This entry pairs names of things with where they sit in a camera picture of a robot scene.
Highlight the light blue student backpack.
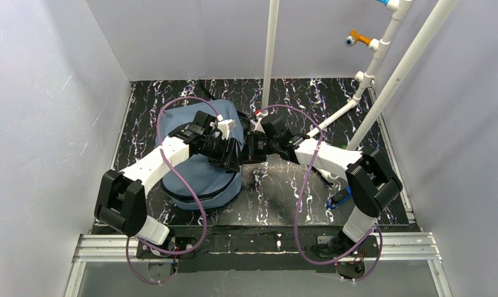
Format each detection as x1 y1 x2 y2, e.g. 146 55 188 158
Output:
158 80 250 210

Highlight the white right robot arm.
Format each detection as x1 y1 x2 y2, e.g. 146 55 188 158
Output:
240 113 403 243

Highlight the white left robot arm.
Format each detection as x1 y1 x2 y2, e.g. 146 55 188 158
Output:
94 111 241 246

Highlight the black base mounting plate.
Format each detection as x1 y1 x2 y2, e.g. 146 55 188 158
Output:
126 223 422 275

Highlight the orange blue pipe valve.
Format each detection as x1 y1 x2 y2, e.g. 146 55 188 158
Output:
345 29 372 47

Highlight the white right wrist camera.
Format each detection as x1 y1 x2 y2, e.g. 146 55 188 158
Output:
251 110 268 133

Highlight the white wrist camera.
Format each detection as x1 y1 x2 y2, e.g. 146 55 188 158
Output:
251 110 268 133
216 115 236 139

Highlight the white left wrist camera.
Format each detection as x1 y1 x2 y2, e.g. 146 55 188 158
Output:
216 115 236 139

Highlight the white pvc pipe frame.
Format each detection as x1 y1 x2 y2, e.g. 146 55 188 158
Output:
260 0 460 183

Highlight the aluminium rail frame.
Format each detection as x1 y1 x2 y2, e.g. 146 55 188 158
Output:
64 232 452 296

